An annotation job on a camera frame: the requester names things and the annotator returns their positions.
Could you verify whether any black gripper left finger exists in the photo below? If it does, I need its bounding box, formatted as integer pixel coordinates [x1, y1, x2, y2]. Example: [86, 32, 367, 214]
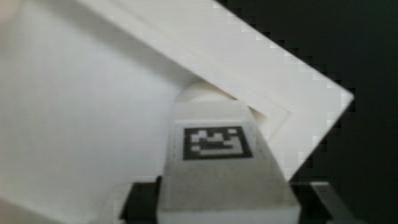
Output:
[120, 177, 162, 224]

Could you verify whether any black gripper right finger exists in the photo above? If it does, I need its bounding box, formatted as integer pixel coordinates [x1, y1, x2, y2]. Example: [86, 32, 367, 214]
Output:
[290, 182, 359, 224]

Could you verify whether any white leg with tag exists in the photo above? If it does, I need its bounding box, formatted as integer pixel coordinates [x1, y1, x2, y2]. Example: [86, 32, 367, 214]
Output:
[157, 82, 301, 224]

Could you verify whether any white square tabletop tray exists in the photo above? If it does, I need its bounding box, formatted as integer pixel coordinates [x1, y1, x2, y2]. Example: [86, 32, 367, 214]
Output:
[0, 0, 354, 224]

